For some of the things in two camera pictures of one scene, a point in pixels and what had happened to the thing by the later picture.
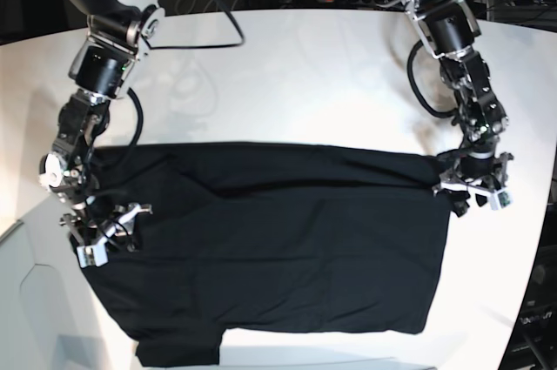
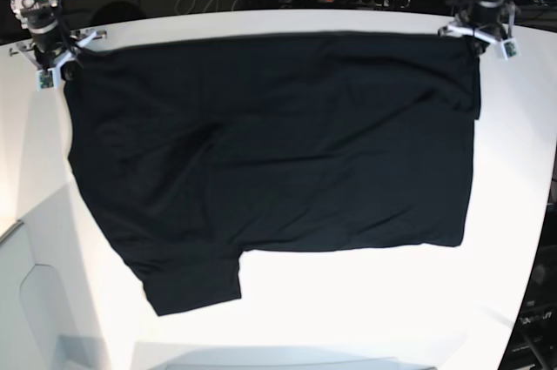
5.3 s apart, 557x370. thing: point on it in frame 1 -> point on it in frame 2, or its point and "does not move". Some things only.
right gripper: (482, 173) -> (485, 20)
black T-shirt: (256, 236) -> (190, 153)
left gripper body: (119, 226) -> (53, 45)
